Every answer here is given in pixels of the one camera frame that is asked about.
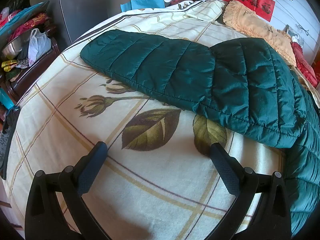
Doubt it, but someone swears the black wall cable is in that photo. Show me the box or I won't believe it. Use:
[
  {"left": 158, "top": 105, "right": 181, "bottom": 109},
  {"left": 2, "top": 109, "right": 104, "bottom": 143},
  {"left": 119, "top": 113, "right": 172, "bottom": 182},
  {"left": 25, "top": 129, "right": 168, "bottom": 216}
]
[{"left": 297, "top": 24, "right": 311, "bottom": 36}]

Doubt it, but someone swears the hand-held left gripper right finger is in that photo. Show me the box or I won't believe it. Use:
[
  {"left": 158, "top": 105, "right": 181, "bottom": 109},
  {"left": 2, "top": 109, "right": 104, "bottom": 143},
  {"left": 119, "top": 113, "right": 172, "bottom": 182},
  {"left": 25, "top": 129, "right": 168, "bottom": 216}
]
[{"left": 209, "top": 142, "right": 292, "bottom": 240}]

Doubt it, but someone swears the red ruffled pillow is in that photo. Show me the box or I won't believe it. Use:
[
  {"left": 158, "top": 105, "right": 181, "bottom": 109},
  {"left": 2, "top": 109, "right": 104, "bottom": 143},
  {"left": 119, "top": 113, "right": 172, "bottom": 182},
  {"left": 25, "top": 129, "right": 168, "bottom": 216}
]
[{"left": 290, "top": 41, "right": 320, "bottom": 90}]

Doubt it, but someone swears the blue paper bag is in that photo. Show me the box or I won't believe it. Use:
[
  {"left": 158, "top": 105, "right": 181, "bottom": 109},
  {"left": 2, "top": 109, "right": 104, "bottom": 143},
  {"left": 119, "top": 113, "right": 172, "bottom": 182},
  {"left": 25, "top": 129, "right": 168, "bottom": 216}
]
[{"left": 121, "top": 0, "right": 165, "bottom": 12}]

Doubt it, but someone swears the white plastic bag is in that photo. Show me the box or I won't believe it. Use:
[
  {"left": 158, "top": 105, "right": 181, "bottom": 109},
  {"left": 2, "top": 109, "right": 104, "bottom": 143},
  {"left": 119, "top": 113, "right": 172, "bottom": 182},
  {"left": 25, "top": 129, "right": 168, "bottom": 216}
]
[{"left": 28, "top": 28, "right": 52, "bottom": 67}]

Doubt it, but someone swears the grey refrigerator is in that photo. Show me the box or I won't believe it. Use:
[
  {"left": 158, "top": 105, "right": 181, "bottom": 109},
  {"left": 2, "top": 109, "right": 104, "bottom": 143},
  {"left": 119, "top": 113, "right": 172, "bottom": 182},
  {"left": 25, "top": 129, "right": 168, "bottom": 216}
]
[{"left": 42, "top": 0, "right": 132, "bottom": 45}]

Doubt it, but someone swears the photo print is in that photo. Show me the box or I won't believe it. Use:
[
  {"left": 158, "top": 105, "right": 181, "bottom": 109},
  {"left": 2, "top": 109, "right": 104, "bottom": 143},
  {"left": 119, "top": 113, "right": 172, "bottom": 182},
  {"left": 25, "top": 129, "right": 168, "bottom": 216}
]
[{"left": 285, "top": 25, "right": 303, "bottom": 43}]

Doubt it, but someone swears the red embroidered cushion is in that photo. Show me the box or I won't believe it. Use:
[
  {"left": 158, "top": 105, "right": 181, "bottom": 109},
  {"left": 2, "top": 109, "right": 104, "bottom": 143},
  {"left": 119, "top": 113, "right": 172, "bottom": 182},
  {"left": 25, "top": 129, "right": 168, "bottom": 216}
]
[{"left": 9, "top": 12, "right": 50, "bottom": 40}]

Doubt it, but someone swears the metal bowl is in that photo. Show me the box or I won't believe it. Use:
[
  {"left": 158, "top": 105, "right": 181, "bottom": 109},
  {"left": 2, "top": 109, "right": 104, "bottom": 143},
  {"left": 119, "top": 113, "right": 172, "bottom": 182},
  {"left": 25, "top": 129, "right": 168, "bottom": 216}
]
[{"left": 1, "top": 34, "right": 32, "bottom": 59}]

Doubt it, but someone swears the dark wooden cabinet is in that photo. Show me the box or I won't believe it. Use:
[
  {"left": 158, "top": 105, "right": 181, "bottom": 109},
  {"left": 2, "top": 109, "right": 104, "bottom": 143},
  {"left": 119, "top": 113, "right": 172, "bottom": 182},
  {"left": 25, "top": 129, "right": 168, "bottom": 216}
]
[{"left": 0, "top": 25, "right": 60, "bottom": 103}]

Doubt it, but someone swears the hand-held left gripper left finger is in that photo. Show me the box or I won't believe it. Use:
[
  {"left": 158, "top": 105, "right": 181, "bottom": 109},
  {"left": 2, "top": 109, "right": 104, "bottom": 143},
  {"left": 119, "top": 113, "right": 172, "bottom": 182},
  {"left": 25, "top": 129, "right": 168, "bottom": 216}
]
[{"left": 24, "top": 141, "right": 110, "bottom": 240}]

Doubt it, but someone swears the green quilted puffer jacket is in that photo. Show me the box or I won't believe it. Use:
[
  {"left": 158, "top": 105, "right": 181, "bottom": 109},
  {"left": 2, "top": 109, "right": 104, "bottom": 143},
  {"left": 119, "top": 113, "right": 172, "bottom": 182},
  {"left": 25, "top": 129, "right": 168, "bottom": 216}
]
[{"left": 80, "top": 29, "right": 320, "bottom": 238}]

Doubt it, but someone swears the yellow fringed pillow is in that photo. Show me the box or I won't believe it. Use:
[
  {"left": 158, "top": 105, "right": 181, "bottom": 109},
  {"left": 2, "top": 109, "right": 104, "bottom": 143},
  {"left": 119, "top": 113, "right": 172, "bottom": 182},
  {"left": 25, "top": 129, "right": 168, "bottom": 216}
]
[{"left": 222, "top": 0, "right": 298, "bottom": 67}]

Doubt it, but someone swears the cream floral bed sheet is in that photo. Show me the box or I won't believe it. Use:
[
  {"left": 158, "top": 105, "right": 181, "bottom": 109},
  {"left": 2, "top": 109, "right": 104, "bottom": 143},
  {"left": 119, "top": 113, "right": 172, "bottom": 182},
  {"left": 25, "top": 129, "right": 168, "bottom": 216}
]
[{"left": 5, "top": 0, "right": 295, "bottom": 240}]

